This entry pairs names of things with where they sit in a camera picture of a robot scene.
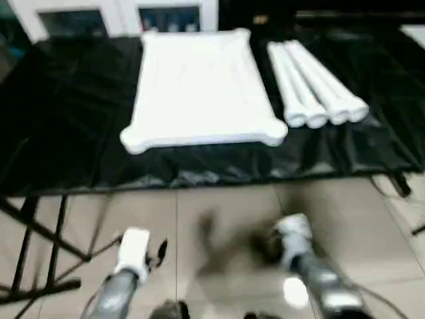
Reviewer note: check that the white glass-door cabinet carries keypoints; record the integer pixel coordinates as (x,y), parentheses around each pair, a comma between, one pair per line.
(123,16)

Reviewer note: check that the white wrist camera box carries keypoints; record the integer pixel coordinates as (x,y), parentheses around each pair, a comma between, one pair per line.
(293,236)
(133,252)

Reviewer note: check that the black glossy mat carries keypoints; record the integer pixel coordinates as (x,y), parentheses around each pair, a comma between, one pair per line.
(66,116)

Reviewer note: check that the white upturned plastic table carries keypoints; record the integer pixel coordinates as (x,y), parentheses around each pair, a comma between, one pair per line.
(199,86)

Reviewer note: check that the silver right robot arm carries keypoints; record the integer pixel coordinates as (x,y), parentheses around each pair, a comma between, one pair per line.
(318,279)

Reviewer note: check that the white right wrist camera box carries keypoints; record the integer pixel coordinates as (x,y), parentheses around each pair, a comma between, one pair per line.
(293,236)

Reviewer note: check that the black left robot foot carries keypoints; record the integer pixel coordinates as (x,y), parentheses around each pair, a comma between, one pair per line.
(171,310)

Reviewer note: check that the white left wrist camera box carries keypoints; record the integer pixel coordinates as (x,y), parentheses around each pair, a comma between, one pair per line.
(133,252)

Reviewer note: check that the black right robot foot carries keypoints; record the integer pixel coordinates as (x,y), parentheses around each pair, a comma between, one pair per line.
(264,315)

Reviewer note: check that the black robot foot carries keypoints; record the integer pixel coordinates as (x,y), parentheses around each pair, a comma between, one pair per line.
(264,315)
(171,310)

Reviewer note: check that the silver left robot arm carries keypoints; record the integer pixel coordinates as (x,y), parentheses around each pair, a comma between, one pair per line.
(113,299)

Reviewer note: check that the white plastic table leg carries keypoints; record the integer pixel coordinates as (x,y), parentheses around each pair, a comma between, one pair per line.
(303,89)
(323,84)
(338,81)
(285,89)

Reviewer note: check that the white flat panel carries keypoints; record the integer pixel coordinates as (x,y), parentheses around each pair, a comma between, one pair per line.
(415,35)

